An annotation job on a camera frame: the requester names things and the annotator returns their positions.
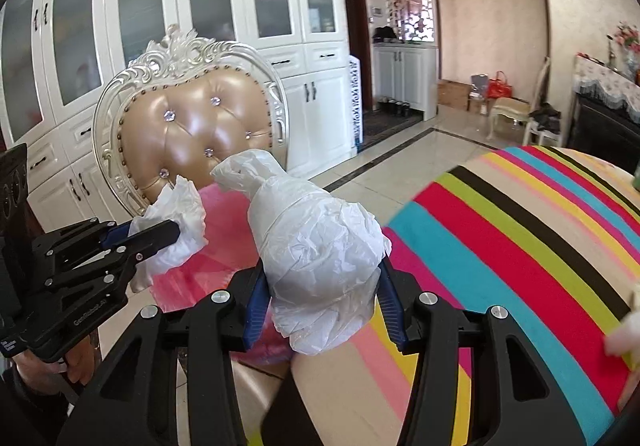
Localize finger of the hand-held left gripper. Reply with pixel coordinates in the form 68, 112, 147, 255
44, 220, 182, 298
31, 217, 132, 272

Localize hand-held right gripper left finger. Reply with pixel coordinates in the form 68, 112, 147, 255
55, 269, 281, 446

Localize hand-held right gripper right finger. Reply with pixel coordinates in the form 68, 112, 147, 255
372, 259, 586, 446

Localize white tissue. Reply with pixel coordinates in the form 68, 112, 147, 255
127, 173, 208, 294

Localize pink plastic bag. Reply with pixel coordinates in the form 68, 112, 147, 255
150, 183, 301, 367

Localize white plastic bag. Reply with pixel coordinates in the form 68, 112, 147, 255
210, 149, 393, 357

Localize person's left forearm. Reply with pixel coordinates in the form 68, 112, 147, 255
0, 361, 81, 446

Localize person's left hand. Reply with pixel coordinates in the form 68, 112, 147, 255
15, 333, 103, 389

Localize ornate gold leather chair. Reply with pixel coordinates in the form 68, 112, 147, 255
92, 24, 287, 227

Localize striped colourful tablecloth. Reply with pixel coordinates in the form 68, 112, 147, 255
240, 143, 640, 446

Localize dark doormat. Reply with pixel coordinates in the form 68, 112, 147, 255
360, 110, 426, 152

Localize row of dark shoes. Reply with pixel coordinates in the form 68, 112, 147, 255
377, 98, 414, 118

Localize white patterned standing box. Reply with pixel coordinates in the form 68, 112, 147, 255
347, 55, 373, 154

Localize cardboard box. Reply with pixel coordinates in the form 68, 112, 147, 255
437, 80, 473, 108

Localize cream chair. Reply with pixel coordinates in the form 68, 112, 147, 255
487, 57, 551, 142

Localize white shoe cabinet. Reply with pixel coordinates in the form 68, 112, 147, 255
372, 44, 441, 122

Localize black bag on chair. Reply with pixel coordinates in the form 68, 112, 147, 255
529, 104, 563, 134

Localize red bag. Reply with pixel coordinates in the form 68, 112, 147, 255
487, 71, 514, 100

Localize black piano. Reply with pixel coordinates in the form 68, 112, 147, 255
567, 91, 640, 167

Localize dark wooden door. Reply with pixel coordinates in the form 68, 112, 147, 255
341, 0, 376, 114

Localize floral lace cloth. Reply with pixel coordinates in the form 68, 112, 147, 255
572, 54, 640, 113

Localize pink flowers in vase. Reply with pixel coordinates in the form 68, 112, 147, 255
607, 21, 640, 64

